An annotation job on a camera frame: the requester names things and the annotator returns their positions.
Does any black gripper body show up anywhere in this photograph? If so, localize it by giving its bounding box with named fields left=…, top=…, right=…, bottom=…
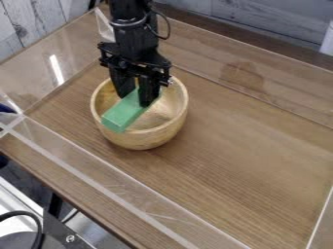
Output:
left=98, top=18, right=172, bottom=86

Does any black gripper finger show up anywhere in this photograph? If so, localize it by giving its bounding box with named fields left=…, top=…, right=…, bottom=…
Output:
left=110, top=68, right=136, bottom=98
left=138, top=76, right=161, bottom=107

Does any green rectangular block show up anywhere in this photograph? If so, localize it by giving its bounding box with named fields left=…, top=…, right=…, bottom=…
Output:
left=102, top=89, right=158, bottom=133

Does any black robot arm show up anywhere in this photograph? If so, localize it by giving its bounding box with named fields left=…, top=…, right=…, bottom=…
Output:
left=98, top=0, right=172, bottom=108

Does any brown wooden bowl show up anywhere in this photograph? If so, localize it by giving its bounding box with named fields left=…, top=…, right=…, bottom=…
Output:
left=90, top=77, right=189, bottom=151

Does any black table leg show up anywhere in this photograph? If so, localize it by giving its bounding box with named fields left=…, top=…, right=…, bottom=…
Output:
left=49, top=194, right=65, bottom=218

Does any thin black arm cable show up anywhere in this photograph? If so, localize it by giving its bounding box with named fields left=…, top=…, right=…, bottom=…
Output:
left=148, top=9, right=172, bottom=41

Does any clear acrylic enclosure wall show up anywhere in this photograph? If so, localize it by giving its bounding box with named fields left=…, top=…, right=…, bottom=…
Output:
left=0, top=0, right=333, bottom=249

